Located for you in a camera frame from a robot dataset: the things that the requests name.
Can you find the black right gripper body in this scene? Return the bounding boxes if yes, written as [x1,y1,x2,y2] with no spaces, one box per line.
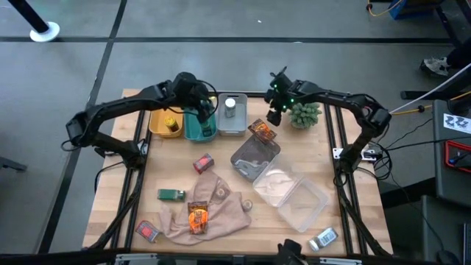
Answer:
[268,66,297,113]

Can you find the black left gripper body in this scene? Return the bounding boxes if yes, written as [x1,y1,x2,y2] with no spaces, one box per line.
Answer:
[185,83,219,119]

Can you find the white-lid spice jar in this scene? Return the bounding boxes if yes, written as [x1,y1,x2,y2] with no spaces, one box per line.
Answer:
[224,97,237,119]
[308,227,339,252]

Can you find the yellow-lid spice jar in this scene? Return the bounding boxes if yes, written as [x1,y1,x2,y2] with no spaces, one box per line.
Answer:
[164,116,181,133]

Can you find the red-lid spice tin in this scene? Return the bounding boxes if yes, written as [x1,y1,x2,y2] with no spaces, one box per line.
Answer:
[192,152,216,175]

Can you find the green spice tin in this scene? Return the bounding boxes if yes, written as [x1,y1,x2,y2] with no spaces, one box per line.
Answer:
[157,188,187,202]

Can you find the beige cloth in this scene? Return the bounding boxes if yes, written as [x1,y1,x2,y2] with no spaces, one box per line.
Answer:
[157,169,253,247]

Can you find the red packet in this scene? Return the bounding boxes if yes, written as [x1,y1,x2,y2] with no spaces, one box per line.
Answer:
[135,219,161,244]

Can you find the teal plastic bin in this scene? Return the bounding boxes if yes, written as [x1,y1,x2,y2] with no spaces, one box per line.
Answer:
[183,105,219,144]

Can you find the light grey plastic bin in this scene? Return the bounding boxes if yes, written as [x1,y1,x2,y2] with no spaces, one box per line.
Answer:
[216,92,249,137]

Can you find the green artificial plant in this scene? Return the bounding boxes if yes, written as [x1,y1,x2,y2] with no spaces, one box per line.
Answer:
[287,102,323,130]

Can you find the smoky translucent plastic bin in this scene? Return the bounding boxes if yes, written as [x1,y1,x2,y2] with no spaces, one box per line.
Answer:
[230,134,282,183]

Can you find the yellow plastic bin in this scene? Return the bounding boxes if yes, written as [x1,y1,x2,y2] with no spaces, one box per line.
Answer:
[148,106,185,139]

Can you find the clear plastic bin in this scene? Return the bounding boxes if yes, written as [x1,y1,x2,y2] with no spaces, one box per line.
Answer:
[252,154,306,209]
[276,176,330,233]

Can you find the black desk leg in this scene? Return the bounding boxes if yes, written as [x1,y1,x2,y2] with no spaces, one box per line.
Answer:
[400,71,471,101]

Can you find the black rounded object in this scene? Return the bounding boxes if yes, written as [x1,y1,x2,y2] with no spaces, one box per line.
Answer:
[277,238,306,265]

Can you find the blue box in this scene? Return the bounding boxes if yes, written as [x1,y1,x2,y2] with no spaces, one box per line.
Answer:
[389,0,445,20]

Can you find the person's shoe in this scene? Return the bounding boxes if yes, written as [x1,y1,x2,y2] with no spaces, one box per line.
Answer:
[420,57,452,77]

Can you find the black pole with white base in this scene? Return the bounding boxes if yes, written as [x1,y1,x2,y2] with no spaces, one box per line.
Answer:
[7,0,61,43]

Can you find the white printed sticker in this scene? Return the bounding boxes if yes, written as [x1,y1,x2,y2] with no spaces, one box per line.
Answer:
[443,113,471,135]

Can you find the red-framed device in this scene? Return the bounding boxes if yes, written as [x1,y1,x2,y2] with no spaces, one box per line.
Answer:
[444,139,471,174]

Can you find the person's leg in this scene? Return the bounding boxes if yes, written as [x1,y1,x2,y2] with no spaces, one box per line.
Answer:
[446,36,471,69]

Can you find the grey chair leg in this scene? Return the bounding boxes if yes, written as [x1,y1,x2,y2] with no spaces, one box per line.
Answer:
[0,156,29,173]

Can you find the dark grey low cabinet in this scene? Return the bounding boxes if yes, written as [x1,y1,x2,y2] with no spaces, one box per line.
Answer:
[421,194,471,265]

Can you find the black rig crossbar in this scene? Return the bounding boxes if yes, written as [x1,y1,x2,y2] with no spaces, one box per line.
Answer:
[0,248,435,265]

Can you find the black computer mouse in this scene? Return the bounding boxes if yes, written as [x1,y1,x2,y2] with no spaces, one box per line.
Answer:
[436,249,461,265]

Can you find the black aluminium table frame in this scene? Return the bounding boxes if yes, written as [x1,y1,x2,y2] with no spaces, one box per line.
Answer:
[84,88,393,258]

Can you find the black cable bundle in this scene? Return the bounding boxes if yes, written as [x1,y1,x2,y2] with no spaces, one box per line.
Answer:
[333,161,393,257]
[88,161,146,252]

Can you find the yellow cable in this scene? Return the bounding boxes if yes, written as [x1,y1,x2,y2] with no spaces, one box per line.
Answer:
[366,0,404,18]

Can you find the white cable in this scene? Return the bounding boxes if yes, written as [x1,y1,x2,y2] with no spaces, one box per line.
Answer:
[389,63,471,113]

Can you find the silver bracket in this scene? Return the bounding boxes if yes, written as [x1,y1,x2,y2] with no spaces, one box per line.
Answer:
[319,257,364,265]
[116,252,159,265]

